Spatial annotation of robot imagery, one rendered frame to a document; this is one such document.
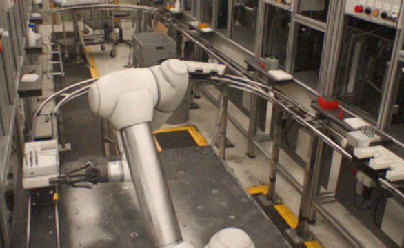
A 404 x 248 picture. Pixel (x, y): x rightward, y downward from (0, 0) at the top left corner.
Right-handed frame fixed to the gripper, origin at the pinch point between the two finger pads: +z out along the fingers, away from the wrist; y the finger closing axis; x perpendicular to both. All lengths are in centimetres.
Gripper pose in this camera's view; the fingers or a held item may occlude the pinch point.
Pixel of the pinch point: (57, 180)
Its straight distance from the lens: 186.1
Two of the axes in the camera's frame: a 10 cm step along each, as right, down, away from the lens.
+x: 3.2, 3.9, -8.6
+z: -9.5, 1.0, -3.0
